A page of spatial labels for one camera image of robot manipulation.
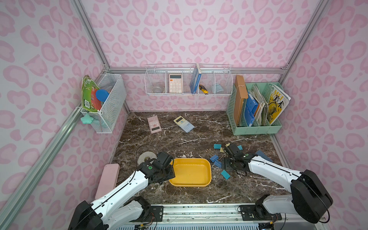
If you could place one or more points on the green snack package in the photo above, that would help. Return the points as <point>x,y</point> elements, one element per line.
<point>89,100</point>

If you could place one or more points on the blue folder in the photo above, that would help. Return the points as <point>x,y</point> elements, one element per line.
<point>250,110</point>

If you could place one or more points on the mint star toy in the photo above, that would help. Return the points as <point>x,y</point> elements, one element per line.
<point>87,119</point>

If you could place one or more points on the blue book in basket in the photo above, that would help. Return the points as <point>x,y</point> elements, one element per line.
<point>194,84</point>

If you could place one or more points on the yellow blue calculator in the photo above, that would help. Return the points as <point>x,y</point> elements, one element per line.
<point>185,125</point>

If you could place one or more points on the clear tape roll in basket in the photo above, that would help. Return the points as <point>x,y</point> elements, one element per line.
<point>158,89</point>

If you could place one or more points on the brown folder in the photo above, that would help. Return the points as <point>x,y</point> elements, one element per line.
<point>241,95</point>

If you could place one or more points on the green plastic file organizer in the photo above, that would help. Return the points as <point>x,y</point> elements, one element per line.
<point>264,88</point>

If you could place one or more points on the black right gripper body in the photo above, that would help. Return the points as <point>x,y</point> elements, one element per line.
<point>228,151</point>

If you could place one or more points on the pink calculator on table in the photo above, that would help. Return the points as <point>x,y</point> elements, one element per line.
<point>154,124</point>

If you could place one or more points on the metal base rail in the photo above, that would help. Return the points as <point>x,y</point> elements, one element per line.
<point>218,217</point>

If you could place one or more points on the yellow art magazine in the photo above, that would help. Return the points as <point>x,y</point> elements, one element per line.
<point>278,101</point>

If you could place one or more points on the blue binder clip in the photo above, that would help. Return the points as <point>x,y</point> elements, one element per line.
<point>218,164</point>
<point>214,158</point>

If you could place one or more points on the pink pencil case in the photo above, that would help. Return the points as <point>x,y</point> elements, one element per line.
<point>108,180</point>

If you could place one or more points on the yellow black small tool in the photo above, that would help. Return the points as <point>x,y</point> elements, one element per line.
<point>203,89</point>

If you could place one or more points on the white tape roll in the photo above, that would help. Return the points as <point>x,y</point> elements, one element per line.
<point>146,156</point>

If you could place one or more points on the pink calculator in basket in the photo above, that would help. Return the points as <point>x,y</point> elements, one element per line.
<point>175,83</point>

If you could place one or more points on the yellow plastic storage box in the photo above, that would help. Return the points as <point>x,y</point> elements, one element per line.
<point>191,172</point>

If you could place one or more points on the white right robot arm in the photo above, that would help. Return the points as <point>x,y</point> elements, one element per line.
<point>307,196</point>

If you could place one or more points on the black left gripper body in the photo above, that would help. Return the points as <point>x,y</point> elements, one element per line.
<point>168,171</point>

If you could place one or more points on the blue round disc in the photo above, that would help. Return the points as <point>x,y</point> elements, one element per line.
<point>102,95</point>

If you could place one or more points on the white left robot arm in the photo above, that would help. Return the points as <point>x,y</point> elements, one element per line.
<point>121,205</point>

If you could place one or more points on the white wire basket left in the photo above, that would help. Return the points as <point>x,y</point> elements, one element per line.
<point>105,119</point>

